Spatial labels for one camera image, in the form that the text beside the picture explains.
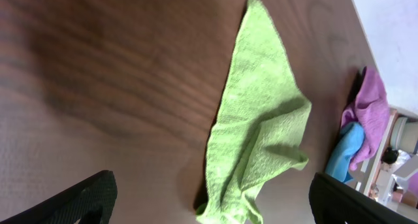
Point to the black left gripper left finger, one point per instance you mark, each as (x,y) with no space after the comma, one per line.
(89,201)

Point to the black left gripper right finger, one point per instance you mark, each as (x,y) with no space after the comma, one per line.
(333,202)

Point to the purple cloth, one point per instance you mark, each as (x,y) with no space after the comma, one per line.
(371,110)

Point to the background shelf clutter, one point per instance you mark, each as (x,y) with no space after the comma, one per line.
(390,176)

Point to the blue cloth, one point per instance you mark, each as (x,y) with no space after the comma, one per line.
(349,143)

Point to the green cloth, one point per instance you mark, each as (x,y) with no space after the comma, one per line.
(259,125)

